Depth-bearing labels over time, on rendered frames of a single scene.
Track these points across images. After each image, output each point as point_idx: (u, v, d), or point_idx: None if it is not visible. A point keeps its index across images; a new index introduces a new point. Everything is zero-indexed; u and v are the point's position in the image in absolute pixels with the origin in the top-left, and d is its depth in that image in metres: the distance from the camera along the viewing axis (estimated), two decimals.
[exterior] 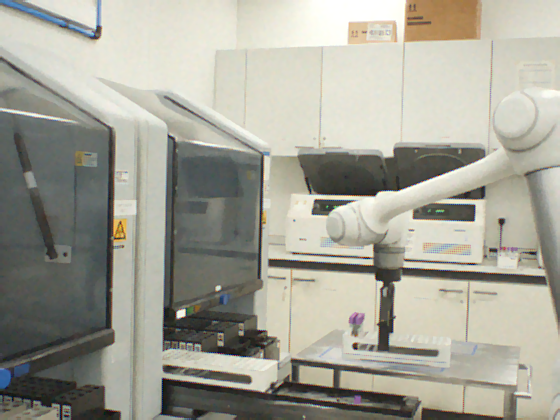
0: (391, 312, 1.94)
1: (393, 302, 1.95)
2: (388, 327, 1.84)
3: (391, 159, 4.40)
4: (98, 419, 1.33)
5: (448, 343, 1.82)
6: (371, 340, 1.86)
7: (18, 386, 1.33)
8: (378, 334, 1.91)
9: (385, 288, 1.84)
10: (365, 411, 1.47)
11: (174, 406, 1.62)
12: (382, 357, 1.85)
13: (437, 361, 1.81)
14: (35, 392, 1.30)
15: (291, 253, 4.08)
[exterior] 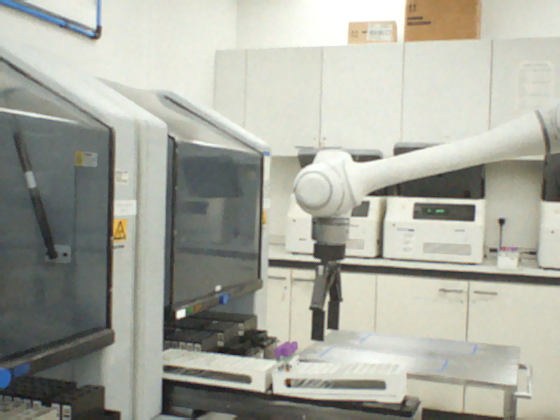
0: (336, 295, 1.61)
1: (340, 283, 1.62)
2: (323, 312, 1.48)
3: None
4: (98, 419, 1.33)
5: (397, 372, 1.48)
6: (305, 374, 1.52)
7: (18, 386, 1.33)
8: (317, 366, 1.58)
9: (322, 266, 1.50)
10: (365, 411, 1.47)
11: (174, 406, 1.62)
12: (320, 394, 1.51)
13: (385, 395, 1.47)
14: (35, 392, 1.30)
15: (291, 253, 4.08)
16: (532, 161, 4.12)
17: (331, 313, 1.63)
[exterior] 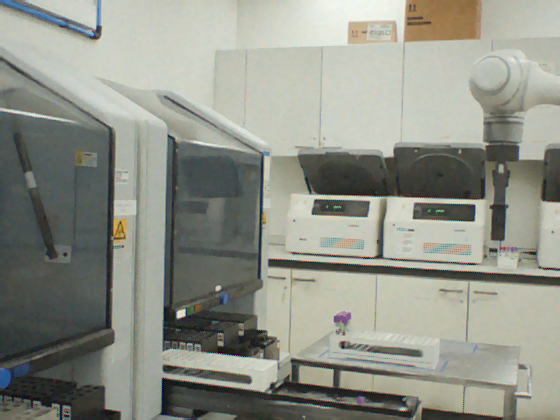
0: None
1: None
2: (504, 211, 1.45)
3: (391, 159, 4.40)
4: (98, 419, 1.33)
5: (433, 344, 1.81)
6: (357, 339, 1.86)
7: (18, 386, 1.33)
8: (366, 334, 1.92)
9: (501, 165, 1.47)
10: (365, 411, 1.47)
11: (174, 406, 1.62)
12: (368, 356, 1.85)
13: (421, 362, 1.80)
14: (35, 392, 1.30)
15: (291, 253, 4.08)
16: (532, 161, 4.12)
17: None
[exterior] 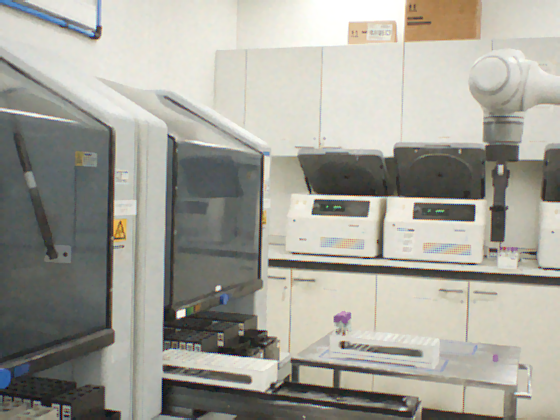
0: None
1: (505, 190, 1.59)
2: (504, 212, 1.46)
3: (391, 159, 4.40)
4: (98, 419, 1.33)
5: (433, 344, 1.81)
6: (357, 339, 1.86)
7: (18, 386, 1.33)
8: (366, 334, 1.92)
9: (500, 166, 1.47)
10: (365, 411, 1.47)
11: (174, 406, 1.62)
12: (368, 356, 1.85)
13: (421, 362, 1.80)
14: (35, 392, 1.30)
15: (291, 253, 4.08)
16: (532, 161, 4.12)
17: None
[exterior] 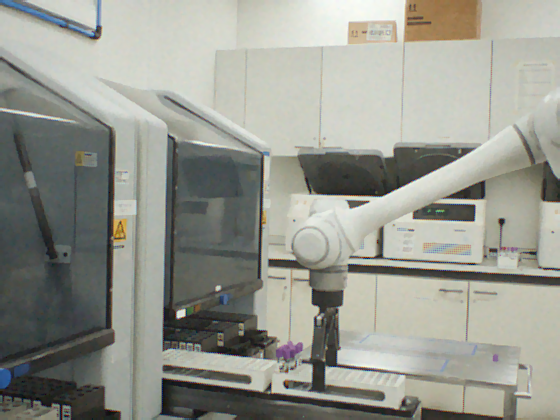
0: (334, 343, 1.60)
1: (338, 330, 1.62)
2: (324, 363, 1.50)
3: (391, 159, 4.40)
4: (98, 419, 1.33)
5: (397, 384, 1.48)
6: (305, 377, 1.53)
7: (18, 386, 1.33)
8: None
9: (320, 316, 1.51)
10: (364, 411, 1.47)
11: (174, 406, 1.62)
12: (318, 398, 1.52)
13: (383, 406, 1.47)
14: (35, 392, 1.30)
15: (291, 253, 4.08)
16: None
17: (328, 361, 1.62)
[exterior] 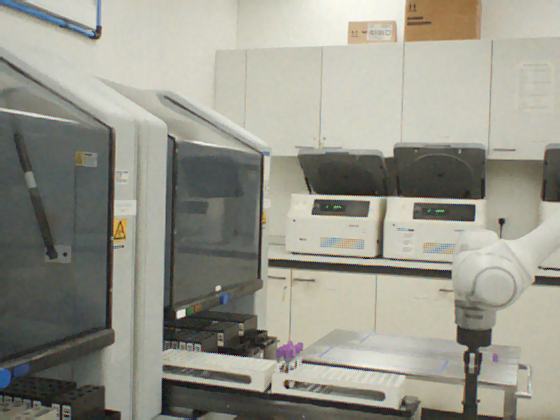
0: None
1: (465, 385, 1.42)
2: None
3: (391, 159, 4.40)
4: (98, 419, 1.33)
5: (397, 384, 1.48)
6: (305, 378, 1.53)
7: (18, 386, 1.33)
8: (317, 370, 1.58)
9: None
10: (364, 411, 1.47)
11: (174, 406, 1.62)
12: (318, 398, 1.52)
13: (383, 406, 1.47)
14: (35, 392, 1.30)
15: (291, 253, 4.08)
16: (532, 161, 4.12)
17: (473, 418, 1.45)
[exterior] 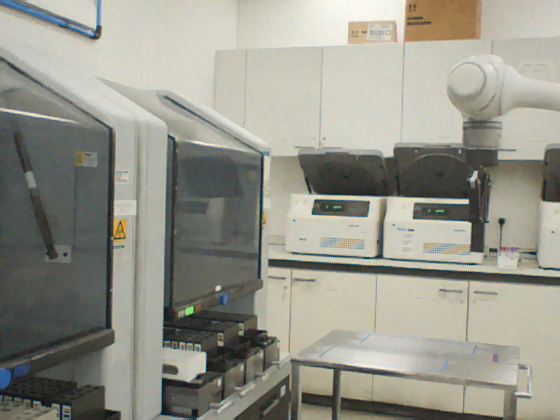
0: (483, 211, 1.54)
1: (488, 201, 1.56)
2: (482, 224, 1.53)
3: (391, 159, 4.40)
4: (98, 419, 1.33)
5: (190, 359, 1.64)
6: None
7: (18, 386, 1.33)
8: None
9: (473, 177, 1.49)
10: None
11: None
12: None
13: (176, 379, 1.63)
14: (35, 392, 1.30)
15: (291, 253, 4.08)
16: (532, 161, 4.12)
17: None
